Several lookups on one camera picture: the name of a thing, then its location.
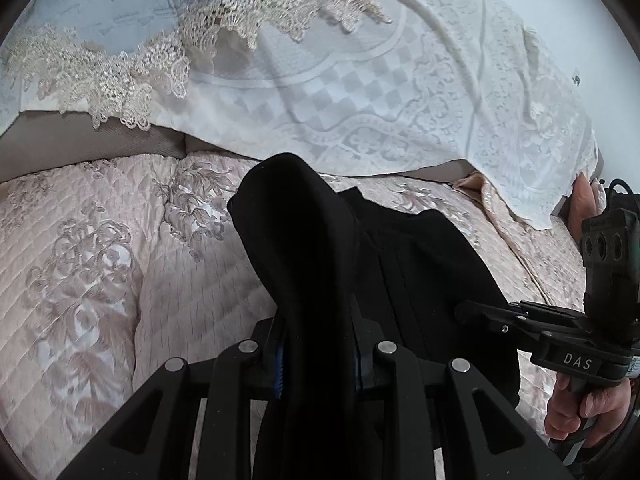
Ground grey-blue quilted cover lace trim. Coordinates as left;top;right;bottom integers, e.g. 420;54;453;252
0;0;407;132

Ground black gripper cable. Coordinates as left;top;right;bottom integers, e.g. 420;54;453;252
602;178;640;213

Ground person's right hand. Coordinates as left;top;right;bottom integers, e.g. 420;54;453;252
544;374;635;450

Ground white lace cover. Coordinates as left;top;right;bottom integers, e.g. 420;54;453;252
145;0;601;232

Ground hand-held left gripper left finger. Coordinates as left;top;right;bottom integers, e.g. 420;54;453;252
57;315;290;480

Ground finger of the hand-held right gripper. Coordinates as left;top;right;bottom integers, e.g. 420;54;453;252
510;299;595;322
454;300;587;352

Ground salmon cushion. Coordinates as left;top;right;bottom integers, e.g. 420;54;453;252
571;174;603;213

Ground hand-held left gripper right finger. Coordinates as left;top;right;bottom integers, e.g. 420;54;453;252
350;304;577;480

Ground pink quilted sofa cover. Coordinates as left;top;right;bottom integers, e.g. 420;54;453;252
0;152;603;480

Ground black pants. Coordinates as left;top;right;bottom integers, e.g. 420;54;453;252
227;152;522;480

